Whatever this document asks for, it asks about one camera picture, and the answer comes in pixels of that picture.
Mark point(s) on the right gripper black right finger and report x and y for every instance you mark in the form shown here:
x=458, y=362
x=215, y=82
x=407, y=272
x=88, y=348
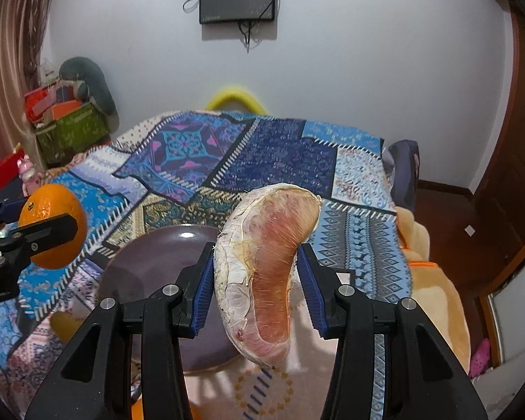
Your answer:
x=424, y=378

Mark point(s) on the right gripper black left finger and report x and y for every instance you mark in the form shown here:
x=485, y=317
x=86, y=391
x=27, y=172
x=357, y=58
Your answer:
x=91, y=379

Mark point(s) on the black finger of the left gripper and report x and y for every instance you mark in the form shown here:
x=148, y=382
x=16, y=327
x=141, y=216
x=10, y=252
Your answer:
x=46, y=234

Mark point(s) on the large orange with sticker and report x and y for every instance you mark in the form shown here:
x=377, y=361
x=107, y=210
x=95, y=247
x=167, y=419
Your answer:
x=48, y=201

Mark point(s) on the pomelo segment peeled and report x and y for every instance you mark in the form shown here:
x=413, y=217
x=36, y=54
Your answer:
x=254, y=259

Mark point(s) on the pink small figurine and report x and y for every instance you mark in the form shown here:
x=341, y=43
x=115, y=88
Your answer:
x=29, y=175

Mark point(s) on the red box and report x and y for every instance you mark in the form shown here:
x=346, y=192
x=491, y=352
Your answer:
x=9, y=167

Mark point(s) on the orange yellow fleece blanket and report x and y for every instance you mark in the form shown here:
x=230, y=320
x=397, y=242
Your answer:
x=431, y=288

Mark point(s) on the green storage box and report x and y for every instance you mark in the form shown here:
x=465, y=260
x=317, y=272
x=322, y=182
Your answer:
x=74, y=133

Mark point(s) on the dark purple round plate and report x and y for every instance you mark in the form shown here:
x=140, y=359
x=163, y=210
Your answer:
x=155, y=259

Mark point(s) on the grey plush toy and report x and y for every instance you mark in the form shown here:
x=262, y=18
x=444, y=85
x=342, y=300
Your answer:
x=85, y=71

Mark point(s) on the blue patchwork patterned bedspread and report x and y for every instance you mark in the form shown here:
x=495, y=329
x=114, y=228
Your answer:
x=193, y=168

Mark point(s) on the pink striped curtain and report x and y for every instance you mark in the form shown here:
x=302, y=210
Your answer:
x=22, y=27

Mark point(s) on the dark blue pillow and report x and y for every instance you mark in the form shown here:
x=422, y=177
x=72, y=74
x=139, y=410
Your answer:
x=401, y=162

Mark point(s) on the brown wooden door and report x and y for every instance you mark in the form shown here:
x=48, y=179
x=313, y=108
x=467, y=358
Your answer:
x=500, y=198

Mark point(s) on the yellow round cushion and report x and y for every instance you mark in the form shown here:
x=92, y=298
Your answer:
x=234, y=94

